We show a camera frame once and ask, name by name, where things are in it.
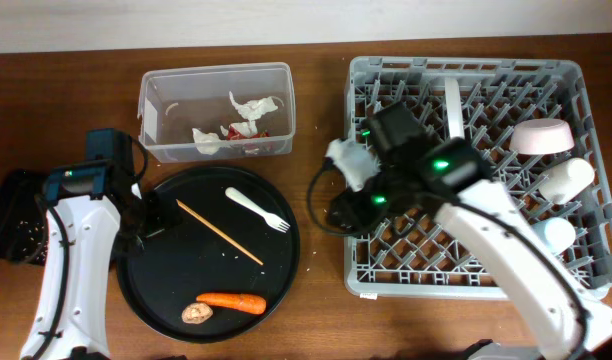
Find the white plastic fork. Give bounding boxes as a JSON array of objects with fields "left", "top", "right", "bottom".
[{"left": 225, "top": 187, "right": 290, "bottom": 233}]

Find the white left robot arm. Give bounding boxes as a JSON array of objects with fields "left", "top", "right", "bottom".
[{"left": 20, "top": 128, "right": 181, "bottom": 359}]

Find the light blue plastic cup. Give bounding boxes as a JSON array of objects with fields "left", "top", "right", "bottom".
[{"left": 532, "top": 217, "right": 576, "bottom": 255}]

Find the grey dishwasher rack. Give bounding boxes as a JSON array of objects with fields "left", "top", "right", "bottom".
[{"left": 344, "top": 56, "right": 612, "bottom": 300}]

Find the wooden chopstick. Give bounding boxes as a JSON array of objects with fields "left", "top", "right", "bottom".
[{"left": 176, "top": 199, "right": 264, "bottom": 266}]

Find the walnut shell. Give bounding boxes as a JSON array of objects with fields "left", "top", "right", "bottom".
[{"left": 181, "top": 302, "right": 213, "bottom": 325}]

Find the grey plate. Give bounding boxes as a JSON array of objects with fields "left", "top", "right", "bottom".
[{"left": 444, "top": 77, "right": 465, "bottom": 139}]

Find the orange carrot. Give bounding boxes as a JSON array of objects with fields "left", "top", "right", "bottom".
[{"left": 196, "top": 293, "right": 267, "bottom": 315}]

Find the clear plastic waste bin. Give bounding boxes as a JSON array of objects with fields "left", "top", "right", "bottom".
[{"left": 138, "top": 62, "right": 296, "bottom": 163}]

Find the white plastic cup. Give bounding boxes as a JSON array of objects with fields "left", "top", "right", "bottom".
[{"left": 538, "top": 158, "right": 595, "bottom": 205}]

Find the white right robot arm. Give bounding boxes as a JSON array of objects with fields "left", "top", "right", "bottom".
[{"left": 321, "top": 103, "right": 612, "bottom": 359}]

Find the round black tray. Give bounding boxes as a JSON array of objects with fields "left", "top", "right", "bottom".
[{"left": 116, "top": 166, "right": 300, "bottom": 343}]

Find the red foil wrapper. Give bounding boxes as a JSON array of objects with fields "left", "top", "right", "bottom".
[{"left": 226, "top": 123, "right": 272, "bottom": 156}]

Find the white tissue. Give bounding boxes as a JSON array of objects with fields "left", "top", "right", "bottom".
[{"left": 192, "top": 128, "right": 222, "bottom": 156}]

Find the white napkin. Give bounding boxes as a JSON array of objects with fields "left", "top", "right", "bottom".
[{"left": 229, "top": 92, "right": 279, "bottom": 122}]

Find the pink plastic bowl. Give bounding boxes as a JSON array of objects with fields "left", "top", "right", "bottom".
[{"left": 509, "top": 118, "right": 574, "bottom": 155}]

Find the black rectangular tray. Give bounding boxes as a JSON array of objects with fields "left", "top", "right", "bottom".
[{"left": 0, "top": 169, "right": 47, "bottom": 266}]

